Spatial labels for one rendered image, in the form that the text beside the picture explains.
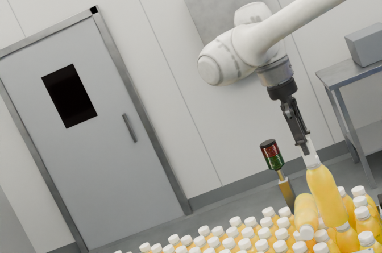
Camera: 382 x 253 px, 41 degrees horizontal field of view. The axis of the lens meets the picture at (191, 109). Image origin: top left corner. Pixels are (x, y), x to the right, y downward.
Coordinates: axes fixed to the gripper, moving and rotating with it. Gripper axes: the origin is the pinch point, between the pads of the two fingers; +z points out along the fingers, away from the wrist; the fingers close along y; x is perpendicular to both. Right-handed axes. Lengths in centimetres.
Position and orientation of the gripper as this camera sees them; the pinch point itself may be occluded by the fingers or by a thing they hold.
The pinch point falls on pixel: (307, 151)
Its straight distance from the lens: 138.5
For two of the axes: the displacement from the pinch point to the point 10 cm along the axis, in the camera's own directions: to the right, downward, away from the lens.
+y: 2.4, -2.8, 9.3
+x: -8.8, 3.4, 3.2
